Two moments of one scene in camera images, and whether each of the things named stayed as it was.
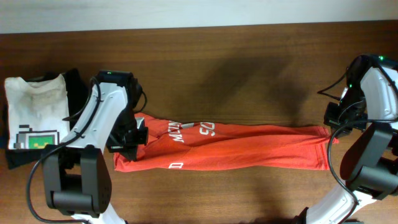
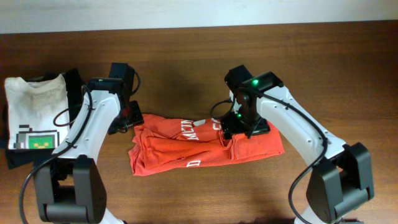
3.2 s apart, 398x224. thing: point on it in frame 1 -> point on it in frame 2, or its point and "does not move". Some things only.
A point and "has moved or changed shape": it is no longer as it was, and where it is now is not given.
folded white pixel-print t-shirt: (38, 112) does not move
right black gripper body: (350, 109) -> (245, 120)
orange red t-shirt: (175, 144) has moved or changed shape
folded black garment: (78, 101) does not move
